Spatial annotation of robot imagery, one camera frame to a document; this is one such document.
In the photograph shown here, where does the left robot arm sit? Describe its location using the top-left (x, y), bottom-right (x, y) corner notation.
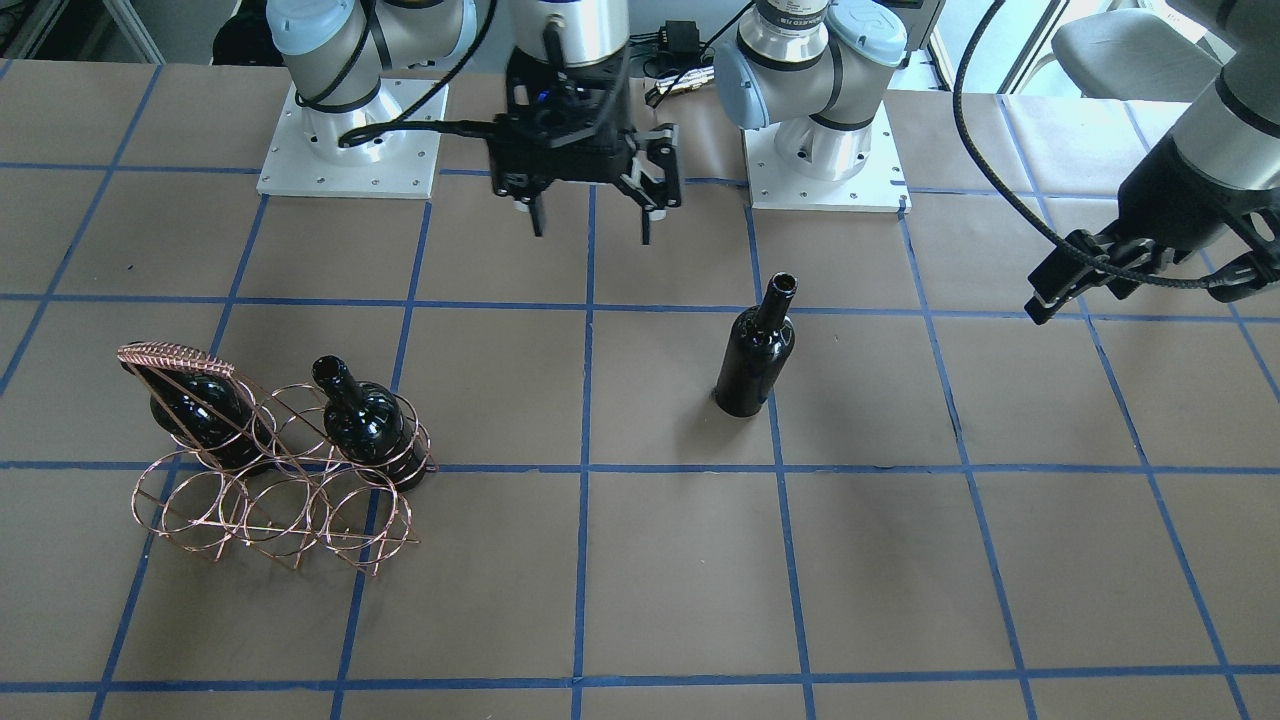
top-left (714, 1), bottom-right (1277, 324)

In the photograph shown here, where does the grey office chair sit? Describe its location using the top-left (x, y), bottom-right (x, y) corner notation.
top-left (1050, 9), bottom-right (1222, 102)

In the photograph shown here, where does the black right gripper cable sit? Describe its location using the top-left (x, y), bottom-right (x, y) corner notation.
top-left (294, 0), bottom-right (500, 149)

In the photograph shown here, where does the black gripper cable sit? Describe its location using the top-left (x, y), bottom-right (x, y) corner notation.
top-left (294, 0), bottom-right (500, 149)
top-left (952, 0), bottom-right (1226, 293)

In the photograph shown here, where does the dark wine bottle under handle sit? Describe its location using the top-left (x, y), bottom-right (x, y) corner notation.
top-left (120, 363), bottom-right (269, 477)

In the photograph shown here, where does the dark wine bottle in basket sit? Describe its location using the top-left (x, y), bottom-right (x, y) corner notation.
top-left (312, 355), bottom-right (430, 493)

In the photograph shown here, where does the copper wire wine basket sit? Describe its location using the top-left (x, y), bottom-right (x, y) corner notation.
top-left (116, 341), bottom-right (438, 575)

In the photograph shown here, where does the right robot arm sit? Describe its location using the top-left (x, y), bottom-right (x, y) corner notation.
top-left (257, 1), bottom-right (682, 240)

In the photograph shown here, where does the dark wine bottle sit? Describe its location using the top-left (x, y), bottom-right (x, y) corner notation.
top-left (120, 363), bottom-right (269, 477)
top-left (713, 272), bottom-right (797, 418)
top-left (312, 355), bottom-right (430, 493)

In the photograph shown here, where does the black power adapter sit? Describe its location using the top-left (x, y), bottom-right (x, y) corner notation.
top-left (646, 19), bottom-right (705, 79)

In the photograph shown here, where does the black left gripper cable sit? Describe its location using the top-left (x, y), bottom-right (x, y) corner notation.
top-left (952, 0), bottom-right (1226, 293)

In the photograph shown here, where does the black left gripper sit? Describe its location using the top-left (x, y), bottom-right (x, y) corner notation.
top-left (1024, 140), bottom-right (1277, 325)

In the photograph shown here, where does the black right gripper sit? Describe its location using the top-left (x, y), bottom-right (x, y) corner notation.
top-left (488, 47), bottom-right (684, 246)

